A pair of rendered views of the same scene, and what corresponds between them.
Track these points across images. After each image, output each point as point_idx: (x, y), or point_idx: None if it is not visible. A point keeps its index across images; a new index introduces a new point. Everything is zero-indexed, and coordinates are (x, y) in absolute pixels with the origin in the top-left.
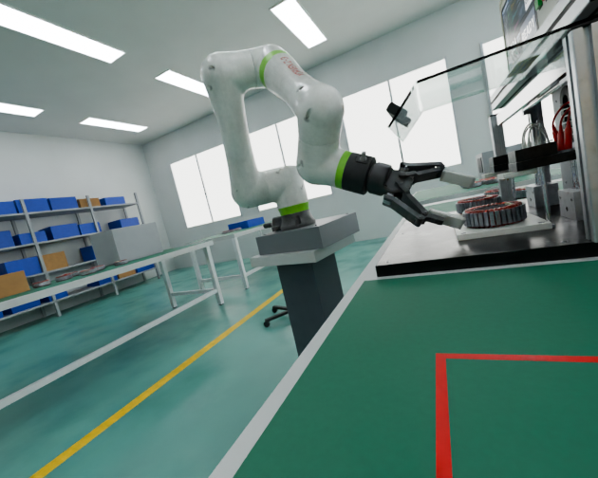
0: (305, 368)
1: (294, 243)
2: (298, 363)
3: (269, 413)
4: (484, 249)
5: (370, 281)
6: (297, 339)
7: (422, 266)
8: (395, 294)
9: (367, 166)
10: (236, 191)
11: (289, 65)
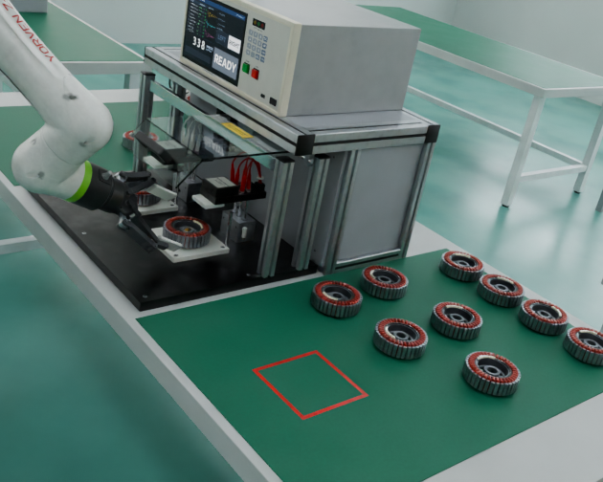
0: (204, 397)
1: None
2: (196, 396)
3: (220, 419)
4: (209, 281)
5: (143, 318)
6: None
7: (175, 298)
8: (184, 332)
9: (111, 187)
10: None
11: (17, 20)
